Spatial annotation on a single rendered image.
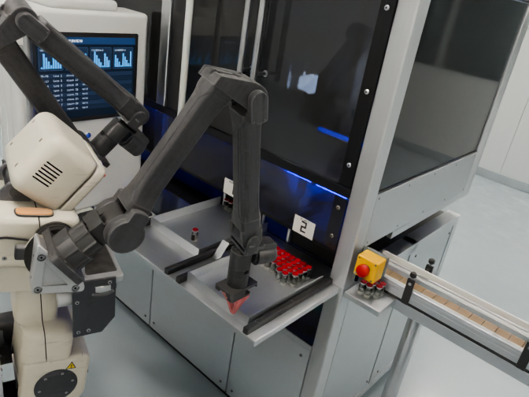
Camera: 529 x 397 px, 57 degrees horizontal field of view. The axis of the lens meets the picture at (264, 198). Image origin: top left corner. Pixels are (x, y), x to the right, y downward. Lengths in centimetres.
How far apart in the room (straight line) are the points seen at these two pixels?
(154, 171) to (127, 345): 170
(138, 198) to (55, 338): 48
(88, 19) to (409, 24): 106
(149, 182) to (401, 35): 75
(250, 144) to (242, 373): 126
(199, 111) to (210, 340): 140
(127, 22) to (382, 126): 102
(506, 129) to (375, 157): 472
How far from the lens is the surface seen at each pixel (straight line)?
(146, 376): 246
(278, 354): 193
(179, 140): 99
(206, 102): 98
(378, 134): 140
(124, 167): 209
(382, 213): 160
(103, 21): 189
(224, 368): 221
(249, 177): 112
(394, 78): 137
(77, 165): 111
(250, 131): 106
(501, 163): 616
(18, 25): 122
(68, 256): 103
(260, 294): 150
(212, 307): 143
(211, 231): 179
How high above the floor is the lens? 176
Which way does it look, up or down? 25 degrees down
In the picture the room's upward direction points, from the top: 10 degrees clockwise
